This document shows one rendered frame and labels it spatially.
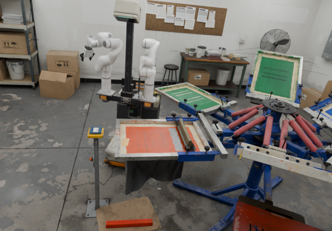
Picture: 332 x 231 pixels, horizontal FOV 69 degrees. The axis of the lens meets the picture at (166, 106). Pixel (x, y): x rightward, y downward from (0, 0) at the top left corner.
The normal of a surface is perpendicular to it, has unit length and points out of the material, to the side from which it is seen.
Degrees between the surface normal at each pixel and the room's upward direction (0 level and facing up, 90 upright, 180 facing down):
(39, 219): 0
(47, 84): 90
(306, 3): 90
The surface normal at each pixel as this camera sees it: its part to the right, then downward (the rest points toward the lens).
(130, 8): -0.07, -0.03
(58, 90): -0.07, 0.43
